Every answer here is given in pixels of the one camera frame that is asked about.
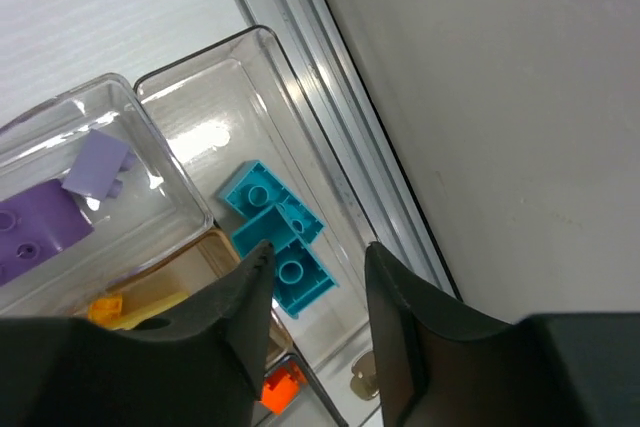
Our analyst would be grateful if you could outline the grey clear plastic container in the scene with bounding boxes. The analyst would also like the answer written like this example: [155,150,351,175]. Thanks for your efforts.
[251,352,348,426]

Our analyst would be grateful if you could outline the yellow lego plate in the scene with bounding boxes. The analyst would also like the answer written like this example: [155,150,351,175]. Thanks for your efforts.
[107,292,189,330]

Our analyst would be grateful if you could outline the orange lego brick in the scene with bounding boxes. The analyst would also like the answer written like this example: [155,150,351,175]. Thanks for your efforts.
[260,360,307,415]

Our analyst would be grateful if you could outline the purple round lego block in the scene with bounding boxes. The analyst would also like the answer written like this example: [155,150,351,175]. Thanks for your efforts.
[1,179,94,285]

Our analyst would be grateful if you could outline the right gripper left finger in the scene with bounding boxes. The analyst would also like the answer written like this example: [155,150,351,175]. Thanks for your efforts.
[1,241,275,426]

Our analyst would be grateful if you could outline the teal lego brick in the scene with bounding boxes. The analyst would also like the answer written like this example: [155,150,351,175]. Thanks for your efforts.
[231,205,338,319]
[216,160,325,243]

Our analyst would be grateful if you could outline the curved light orange lego piece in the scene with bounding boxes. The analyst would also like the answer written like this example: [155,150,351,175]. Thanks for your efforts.
[87,294,123,325]

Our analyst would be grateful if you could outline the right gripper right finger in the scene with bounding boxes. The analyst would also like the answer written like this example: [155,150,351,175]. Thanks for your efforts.
[365,242,639,426]

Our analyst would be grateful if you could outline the tall clear side container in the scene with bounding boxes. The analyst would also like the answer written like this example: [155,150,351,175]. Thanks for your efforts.
[132,24,464,427]

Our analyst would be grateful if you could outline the small lilac lego piece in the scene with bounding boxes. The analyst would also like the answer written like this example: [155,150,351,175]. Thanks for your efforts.
[62,130,137,201]

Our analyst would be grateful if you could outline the amber tinted plastic container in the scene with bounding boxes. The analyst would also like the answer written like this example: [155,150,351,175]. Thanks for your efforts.
[87,226,296,368]

